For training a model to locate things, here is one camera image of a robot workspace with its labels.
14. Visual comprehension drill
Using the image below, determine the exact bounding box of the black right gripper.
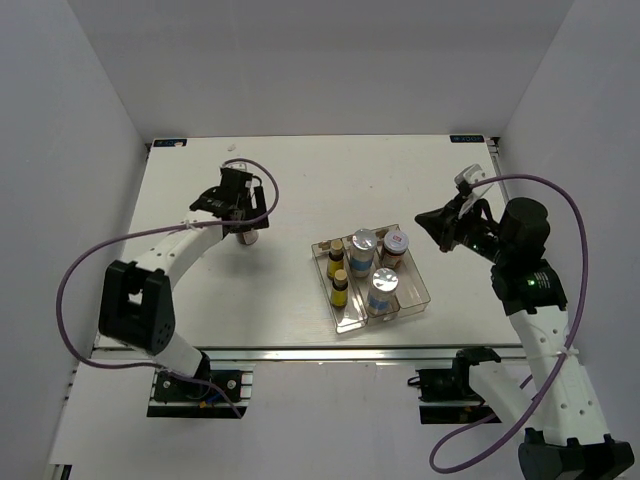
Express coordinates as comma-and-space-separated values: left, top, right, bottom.
415, 193, 511, 264

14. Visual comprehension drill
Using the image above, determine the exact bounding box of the brown spice jar white lid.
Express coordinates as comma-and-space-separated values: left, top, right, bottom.
380, 230, 409, 269

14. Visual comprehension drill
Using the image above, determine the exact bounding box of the blue label sesame shaker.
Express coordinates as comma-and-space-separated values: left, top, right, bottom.
365, 267, 399, 317
349, 229, 377, 278

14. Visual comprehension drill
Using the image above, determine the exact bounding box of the yellow label sauce bottle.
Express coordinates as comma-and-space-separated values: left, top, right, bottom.
326, 239, 344, 279

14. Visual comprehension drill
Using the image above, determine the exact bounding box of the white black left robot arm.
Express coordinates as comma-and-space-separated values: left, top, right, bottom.
98, 159, 269, 399

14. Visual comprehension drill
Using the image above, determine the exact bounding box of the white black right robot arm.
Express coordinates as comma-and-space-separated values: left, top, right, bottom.
415, 196, 635, 479

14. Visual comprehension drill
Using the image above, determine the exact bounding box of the clear acrylic three-compartment organizer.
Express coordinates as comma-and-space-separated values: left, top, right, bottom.
311, 224, 431, 334

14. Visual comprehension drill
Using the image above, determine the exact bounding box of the blue table corner sticker right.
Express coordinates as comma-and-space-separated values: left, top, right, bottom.
449, 134, 485, 143

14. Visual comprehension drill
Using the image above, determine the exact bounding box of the blue table corner sticker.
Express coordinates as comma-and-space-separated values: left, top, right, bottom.
449, 134, 485, 143
152, 138, 187, 148

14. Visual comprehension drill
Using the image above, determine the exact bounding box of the blue table corner sticker left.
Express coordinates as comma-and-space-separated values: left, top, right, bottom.
152, 138, 187, 148

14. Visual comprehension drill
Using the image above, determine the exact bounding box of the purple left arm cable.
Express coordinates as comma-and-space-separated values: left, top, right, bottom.
55, 158, 280, 419

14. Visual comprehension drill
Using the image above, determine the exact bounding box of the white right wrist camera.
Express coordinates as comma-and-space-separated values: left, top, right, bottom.
453, 164, 489, 220

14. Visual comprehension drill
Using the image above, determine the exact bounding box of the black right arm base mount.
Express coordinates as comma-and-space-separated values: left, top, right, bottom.
406, 369, 501, 425

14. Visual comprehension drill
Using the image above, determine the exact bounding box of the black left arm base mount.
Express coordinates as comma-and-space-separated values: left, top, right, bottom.
147, 365, 253, 420

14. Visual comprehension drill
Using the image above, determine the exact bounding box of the aluminium table front rail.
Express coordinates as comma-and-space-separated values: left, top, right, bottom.
92, 345, 526, 362

